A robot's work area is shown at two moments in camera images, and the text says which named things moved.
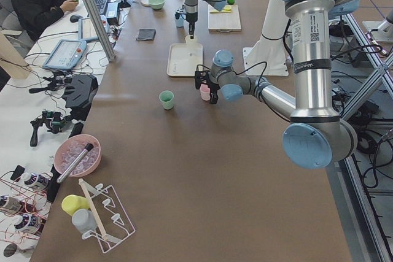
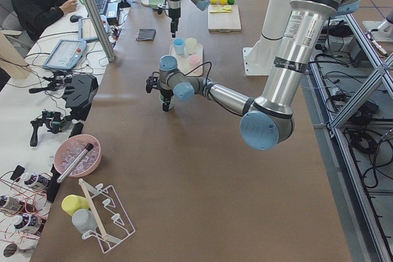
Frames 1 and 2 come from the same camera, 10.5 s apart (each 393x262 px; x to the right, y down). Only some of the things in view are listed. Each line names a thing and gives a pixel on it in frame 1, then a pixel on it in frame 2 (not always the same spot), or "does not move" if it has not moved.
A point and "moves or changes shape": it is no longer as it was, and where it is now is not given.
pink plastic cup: (205, 92) moves or changes shape
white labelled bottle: (35, 180) does not move
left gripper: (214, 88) to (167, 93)
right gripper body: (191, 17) to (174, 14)
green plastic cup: (166, 97) does not move
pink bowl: (68, 149) does not move
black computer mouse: (75, 18) does not move
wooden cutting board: (224, 22) does not move
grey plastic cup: (84, 220) does not move
